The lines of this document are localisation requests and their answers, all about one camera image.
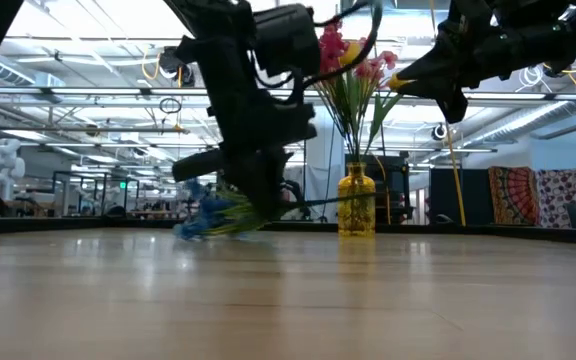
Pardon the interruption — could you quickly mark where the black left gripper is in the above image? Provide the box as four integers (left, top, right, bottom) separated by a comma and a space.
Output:
171, 34, 318, 221

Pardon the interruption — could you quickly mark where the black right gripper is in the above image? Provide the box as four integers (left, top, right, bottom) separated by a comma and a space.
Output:
401, 0, 539, 124

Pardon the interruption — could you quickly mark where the pink artificial flower bunch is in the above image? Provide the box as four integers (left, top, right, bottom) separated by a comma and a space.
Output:
317, 49, 400, 164

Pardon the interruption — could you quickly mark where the blue artificial flower bunch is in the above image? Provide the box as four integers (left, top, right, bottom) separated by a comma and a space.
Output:
172, 177, 377, 242

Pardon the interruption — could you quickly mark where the yellow glass vase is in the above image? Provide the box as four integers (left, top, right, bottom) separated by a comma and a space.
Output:
336, 162, 378, 239

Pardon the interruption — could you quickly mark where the white pillar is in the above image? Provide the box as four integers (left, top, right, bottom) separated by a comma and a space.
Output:
303, 104, 347, 221

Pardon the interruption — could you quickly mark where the black monitor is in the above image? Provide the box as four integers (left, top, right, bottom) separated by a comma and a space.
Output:
345, 153, 409, 224

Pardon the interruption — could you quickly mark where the black partition panel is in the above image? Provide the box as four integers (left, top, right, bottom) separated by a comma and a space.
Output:
428, 168, 492, 226

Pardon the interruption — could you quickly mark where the orange patterned cloth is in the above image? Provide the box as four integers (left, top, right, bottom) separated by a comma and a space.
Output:
487, 166, 540, 227

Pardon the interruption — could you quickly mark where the purple white patterned cloth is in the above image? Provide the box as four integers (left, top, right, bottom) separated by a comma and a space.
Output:
535, 168, 576, 230

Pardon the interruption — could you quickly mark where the white robot figure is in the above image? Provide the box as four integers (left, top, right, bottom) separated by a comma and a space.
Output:
0, 138, 27, 202

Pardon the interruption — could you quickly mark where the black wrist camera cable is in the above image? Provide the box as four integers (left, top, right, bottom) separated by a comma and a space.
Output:
307, 0, 384, 89

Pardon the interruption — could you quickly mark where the yellow cable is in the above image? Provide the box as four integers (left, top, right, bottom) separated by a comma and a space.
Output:
426, 0, 468, 227

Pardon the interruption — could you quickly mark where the silver ventilation duct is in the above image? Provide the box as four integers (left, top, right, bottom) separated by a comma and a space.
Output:
0, 59, 64, 104
462, 99, 576, 149

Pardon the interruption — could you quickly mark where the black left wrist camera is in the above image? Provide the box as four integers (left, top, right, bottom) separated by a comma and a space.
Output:
252, 3, 322, 76

